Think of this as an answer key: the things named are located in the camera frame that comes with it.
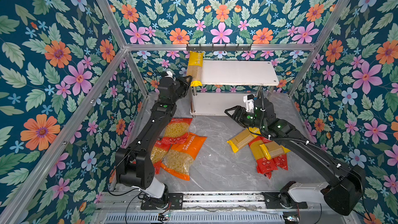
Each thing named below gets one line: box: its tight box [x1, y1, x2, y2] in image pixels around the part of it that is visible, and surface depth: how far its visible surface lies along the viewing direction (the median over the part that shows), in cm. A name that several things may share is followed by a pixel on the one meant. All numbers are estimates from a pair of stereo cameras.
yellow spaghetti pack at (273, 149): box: [259, 141, 292, 161], surface depth 84 cm
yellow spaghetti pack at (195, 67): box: [186, 50, 204, 88], surface depth 83 cm
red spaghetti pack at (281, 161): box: [272, 154, 289, 171], surface depth 85 cm
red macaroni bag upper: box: [161, 117, 193, 145], surface depth 95 cm
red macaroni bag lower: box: [150, 137, 171, 175], surface depth 88 cm
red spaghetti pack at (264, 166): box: [248, 135, 279, 179], surface depth 84 cm
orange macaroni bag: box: [160, 132, 208, 181], surface depth 87 cm
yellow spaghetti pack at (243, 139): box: [226, 126, 262, 153], surface depth 92 cm
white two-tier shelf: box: [189, 60, 280, 117], surface depth 88 cm
